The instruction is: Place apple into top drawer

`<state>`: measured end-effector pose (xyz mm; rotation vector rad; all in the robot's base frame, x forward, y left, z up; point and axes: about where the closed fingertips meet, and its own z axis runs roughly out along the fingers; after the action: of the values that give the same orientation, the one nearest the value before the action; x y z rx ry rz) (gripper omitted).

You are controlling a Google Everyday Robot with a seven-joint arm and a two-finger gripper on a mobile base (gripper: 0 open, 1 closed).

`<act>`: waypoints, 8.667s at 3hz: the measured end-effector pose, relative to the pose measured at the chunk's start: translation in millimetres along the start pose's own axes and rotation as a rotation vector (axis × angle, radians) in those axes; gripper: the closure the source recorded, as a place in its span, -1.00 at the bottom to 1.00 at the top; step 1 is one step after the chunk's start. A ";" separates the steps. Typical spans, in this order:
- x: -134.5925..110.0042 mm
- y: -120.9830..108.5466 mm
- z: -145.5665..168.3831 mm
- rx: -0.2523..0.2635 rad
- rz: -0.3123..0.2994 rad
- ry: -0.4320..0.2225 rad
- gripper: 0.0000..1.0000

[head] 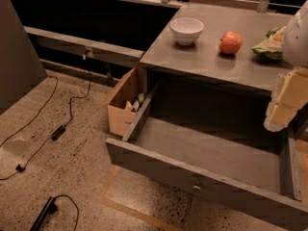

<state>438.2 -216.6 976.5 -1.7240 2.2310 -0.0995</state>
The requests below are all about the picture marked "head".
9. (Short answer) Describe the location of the round metal drawer knob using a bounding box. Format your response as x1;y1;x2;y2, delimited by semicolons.
192;185;201;193

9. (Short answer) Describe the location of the black power adapter cable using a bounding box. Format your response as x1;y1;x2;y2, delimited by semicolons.
0;47;94;182

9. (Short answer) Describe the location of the green chip bag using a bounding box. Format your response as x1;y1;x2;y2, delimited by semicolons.
251;27;286;62

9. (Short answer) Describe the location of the grey open top drawer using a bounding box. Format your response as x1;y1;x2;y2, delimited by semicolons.
106;78;308;231

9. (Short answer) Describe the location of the black power strip cord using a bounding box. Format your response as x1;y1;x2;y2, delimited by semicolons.
52;193;80;231

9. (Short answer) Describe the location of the black power strip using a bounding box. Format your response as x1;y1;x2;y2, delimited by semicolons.
30;197;58;231

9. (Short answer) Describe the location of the white ceramic bowl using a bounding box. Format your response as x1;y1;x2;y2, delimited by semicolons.
169;17;204;45

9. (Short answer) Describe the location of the red apple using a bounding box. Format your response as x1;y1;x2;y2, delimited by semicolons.
218;31;243;55

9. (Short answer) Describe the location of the grey cabinet counter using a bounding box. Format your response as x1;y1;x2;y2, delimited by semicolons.
141;4;293;91

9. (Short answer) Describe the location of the grey metal rail shelf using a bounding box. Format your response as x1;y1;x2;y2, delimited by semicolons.
24;26;143;67

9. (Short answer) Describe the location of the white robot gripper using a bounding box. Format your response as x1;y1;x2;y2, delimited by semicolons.
264;0;308;132

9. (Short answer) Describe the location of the cardboard box with items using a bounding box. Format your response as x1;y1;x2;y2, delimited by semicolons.
107;67;144;137

